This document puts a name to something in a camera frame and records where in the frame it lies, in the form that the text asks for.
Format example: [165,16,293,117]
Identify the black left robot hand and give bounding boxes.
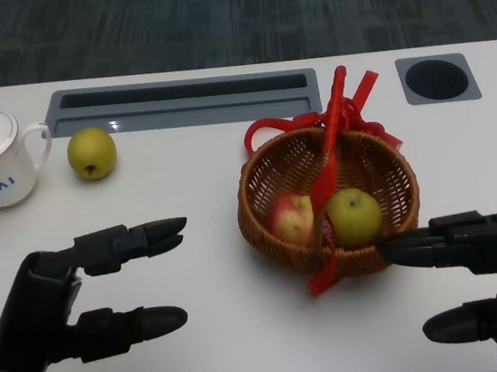
[0,216,205,372]

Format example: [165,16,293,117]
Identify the red apple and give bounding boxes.
[269,191,318,250]

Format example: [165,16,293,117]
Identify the wicker basket with red ribbon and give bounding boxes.
[221,58,431,305]

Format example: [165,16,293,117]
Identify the green apple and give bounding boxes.
[64,124,120,184]
[323,184,386,251]

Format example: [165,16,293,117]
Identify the grey round table grommet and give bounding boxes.
[394,50,483,110]

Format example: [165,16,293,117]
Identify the grey cable tray slot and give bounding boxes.
[43,61,323,143]

